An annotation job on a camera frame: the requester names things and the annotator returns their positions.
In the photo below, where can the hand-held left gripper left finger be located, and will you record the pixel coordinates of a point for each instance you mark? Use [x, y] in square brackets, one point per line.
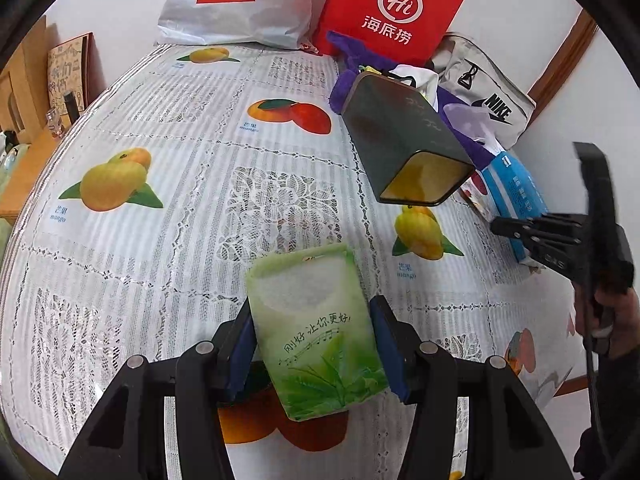
[240, 355]

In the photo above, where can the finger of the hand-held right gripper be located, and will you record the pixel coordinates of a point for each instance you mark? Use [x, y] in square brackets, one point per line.
[530, 235]
[560, 219]

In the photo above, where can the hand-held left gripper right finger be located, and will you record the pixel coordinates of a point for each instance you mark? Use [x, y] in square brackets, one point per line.
[390, 350]

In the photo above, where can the green tissue packet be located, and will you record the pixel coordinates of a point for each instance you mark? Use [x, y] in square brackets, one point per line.
[315, 320]

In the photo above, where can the purple towel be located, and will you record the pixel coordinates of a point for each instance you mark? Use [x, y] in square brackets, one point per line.
[345, 90]

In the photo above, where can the person's right forearm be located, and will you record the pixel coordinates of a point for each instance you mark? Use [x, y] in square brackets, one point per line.
[625, 410]

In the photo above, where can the person's right hand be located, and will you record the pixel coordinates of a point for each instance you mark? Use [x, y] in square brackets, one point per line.
[620, 320]

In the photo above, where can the blue tissue pack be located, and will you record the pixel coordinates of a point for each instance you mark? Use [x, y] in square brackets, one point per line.
[515, 185]

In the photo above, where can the beige sling bag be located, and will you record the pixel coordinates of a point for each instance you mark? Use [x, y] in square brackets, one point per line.
[520, 110]

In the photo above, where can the dark rectangular tin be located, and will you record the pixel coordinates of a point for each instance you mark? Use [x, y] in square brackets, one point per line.
[405, 130]

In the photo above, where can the white cloth with black trim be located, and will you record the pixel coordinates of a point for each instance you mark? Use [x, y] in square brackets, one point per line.
[420, 80]

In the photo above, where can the fruit print lace tablecloth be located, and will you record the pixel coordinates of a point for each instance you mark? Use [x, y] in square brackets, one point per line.
[175, 110]

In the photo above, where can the wooden sideboard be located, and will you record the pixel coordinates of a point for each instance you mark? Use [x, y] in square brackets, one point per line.
[30, 175]

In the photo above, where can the red yellow snack packet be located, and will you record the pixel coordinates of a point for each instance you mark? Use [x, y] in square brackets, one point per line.
[310, 47]

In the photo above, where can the clear drinking glass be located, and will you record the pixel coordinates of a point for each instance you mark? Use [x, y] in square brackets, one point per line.
[56, 125]

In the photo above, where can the white plastic shopping bag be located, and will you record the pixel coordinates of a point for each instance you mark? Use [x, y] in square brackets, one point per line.
[240, 20]

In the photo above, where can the brown illustrated board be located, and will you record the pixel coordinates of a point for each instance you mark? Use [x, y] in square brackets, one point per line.
[70, 65]

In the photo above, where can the wooden door frame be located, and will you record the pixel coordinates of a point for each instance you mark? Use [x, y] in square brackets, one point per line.
[570, 55]

